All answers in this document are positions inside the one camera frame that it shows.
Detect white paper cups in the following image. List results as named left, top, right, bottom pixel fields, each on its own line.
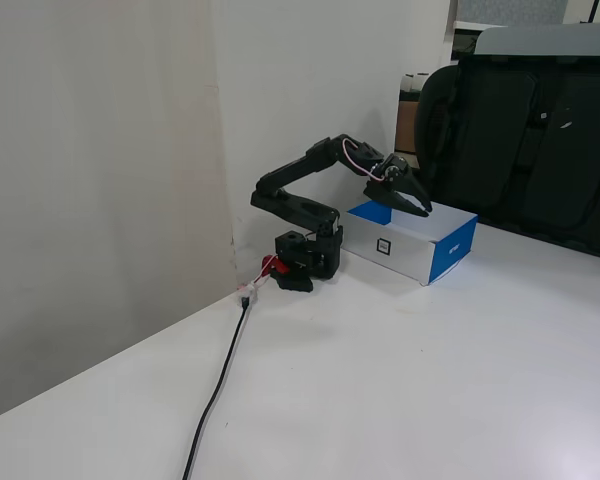
left=401, top=72, right=432, bottom=94

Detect white cable connector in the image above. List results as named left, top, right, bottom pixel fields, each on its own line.
left=234, top=282, right=261, bottom=307

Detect blue and white cardboard box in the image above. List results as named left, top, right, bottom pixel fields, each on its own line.
left=340, top=199, right=480, bottom=288

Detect black power cable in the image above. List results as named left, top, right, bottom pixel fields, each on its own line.
left=181, top=294, right=254, bottom=480

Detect gray chair headrest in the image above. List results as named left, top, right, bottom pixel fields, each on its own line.
left=472, top=21, right=600, bottom=59

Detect black office chair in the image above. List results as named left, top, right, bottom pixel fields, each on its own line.
left=414, top=49, right=600, bottom=262

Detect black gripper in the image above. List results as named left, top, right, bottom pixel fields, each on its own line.
left=363, top=153, right=434, bottom=218

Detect brown cardboard box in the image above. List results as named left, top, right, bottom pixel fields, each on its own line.
left=394, top=99, right=421, bottom=156

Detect white and pink arm wire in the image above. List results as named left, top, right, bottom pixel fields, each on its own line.
left=341, top=139, right=388, bottom=182

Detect red clamp knob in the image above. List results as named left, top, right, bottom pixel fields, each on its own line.
left=259, top=254, right=291, bottom=277

